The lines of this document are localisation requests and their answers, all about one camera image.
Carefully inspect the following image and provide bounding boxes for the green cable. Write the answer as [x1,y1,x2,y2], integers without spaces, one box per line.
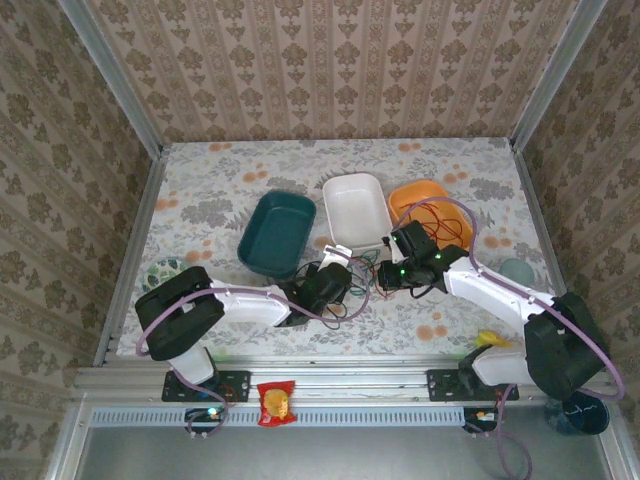
[349,248,382,296]

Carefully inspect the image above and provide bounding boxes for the dark green plastic bin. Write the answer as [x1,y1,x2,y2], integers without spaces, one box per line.
[237,189,317,279]

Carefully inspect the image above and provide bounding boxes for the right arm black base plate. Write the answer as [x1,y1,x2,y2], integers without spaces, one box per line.
[425,368,520,402]

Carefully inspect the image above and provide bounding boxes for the white slotted cable duct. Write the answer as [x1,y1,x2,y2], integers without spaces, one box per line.
[89,405,466,429]

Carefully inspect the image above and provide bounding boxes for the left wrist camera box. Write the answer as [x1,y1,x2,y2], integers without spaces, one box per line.
[319,244,352,271]

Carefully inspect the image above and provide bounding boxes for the orange plastic bin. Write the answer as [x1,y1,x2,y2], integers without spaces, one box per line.
[388,179,475,251]

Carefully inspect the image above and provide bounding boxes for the aluminium table side rail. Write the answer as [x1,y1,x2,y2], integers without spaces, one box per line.
[94,149,169,366]
[509,139,591,361]

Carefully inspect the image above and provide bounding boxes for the yellow toy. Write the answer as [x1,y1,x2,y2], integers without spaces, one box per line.
[474,330,514,350]

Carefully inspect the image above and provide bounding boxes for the red snack packet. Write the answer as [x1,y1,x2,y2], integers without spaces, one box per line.
[256,379,297,427]

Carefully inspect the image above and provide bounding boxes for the black cable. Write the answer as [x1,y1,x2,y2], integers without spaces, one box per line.
[293,260,374,331]

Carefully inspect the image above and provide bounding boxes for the aluminium frame post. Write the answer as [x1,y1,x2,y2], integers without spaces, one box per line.
[509,0,609,151]
[57,0,166,159]

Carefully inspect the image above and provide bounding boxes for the white plastic bin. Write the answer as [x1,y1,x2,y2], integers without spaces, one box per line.
[322,172,394,254]

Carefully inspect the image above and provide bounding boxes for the black mug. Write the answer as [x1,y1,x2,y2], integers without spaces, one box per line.
[547,389,611,436]

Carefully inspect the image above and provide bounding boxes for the aluminium mounting rail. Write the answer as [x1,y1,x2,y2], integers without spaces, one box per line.
[74,355,614,401]

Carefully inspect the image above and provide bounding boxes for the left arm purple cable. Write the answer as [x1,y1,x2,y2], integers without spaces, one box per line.
[135,257,372,441]

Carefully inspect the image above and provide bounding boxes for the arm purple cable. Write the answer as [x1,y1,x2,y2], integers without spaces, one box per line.
[135,257,372,441]
[397,197,627,479]

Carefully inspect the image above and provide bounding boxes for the small controller board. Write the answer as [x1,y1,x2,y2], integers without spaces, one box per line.
[184,407,225,435]
[463,407,503,435]

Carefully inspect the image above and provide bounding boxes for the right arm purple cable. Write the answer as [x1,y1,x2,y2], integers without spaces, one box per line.
[397,197,627,479]

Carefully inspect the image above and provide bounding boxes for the red cable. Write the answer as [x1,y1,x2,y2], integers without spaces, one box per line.
[399,198,464,247]

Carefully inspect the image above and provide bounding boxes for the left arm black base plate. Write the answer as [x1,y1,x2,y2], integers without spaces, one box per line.
[160,370,251,403]

